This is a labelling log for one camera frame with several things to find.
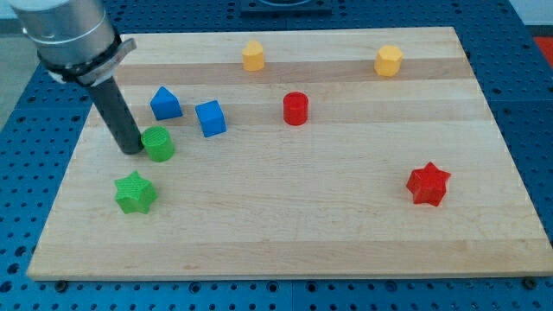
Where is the yellow heart block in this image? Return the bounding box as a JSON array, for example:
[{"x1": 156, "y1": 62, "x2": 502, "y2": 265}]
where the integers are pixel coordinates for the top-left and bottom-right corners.
[{"x1": 242, "y1": 41, "x2": 265, "y2": 72}]

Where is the blue cube block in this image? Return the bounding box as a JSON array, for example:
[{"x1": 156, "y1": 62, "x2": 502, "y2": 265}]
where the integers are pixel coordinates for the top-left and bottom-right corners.
[{"x1": 194, "y1": 100, "x2": 226, "y2": 137}]

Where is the blue triangle block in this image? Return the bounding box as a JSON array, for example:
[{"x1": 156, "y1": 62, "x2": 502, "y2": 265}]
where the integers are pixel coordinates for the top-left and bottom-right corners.
[{"x1": 149, "y1": 86, "x2": 183, "y2": 120}]

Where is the green cylinder block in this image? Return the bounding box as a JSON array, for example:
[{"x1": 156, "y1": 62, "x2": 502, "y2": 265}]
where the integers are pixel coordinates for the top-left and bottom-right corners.
[{"x1": 141, "y1": 126, "x2": 175, "y2": 162}]

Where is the wooden board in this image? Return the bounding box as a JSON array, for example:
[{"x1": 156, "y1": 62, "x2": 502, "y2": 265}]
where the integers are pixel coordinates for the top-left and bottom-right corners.
[{"x1": 28, "y1": 27, "x2": 552, "y2": 281}]

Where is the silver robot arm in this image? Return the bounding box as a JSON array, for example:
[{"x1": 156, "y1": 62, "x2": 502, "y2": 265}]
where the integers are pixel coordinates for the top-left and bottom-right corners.
[{"x1": 9, "y1": 0, "x2": 143, "y2": 155}]

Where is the green star block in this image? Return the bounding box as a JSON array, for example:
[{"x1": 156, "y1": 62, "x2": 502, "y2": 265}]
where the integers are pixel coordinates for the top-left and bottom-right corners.
[{"x1": 114, "y1": 171, "x2": 158, "y2": 214}]

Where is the yellow hexagon block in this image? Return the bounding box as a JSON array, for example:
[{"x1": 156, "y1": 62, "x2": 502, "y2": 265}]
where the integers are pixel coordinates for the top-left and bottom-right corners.
[{"x1": 374, "y1": 45, "x2": 404, "y2": 77}]

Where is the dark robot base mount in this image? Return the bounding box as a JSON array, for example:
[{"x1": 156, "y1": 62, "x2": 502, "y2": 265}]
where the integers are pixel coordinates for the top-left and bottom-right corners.
[{"x1": 240, "y1": 0, "x2": 333, "y2": 16}]

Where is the red star block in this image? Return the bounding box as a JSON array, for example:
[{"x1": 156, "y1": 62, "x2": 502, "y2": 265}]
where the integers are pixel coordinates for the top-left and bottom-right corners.
[{"x1": 406, "y1": 162, "x2": 451, "y2": 206}]

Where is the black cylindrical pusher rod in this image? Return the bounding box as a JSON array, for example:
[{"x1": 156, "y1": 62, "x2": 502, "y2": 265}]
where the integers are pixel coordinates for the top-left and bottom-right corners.
[{"x1": 87, "y1": 78, "x2": 143, "y2": 155}]

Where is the red cylinder block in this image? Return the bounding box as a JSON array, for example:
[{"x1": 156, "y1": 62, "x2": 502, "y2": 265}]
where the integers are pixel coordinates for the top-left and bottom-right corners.
[{"x1": 283, "y1": 92, "x2": 309, "y2": 126}]

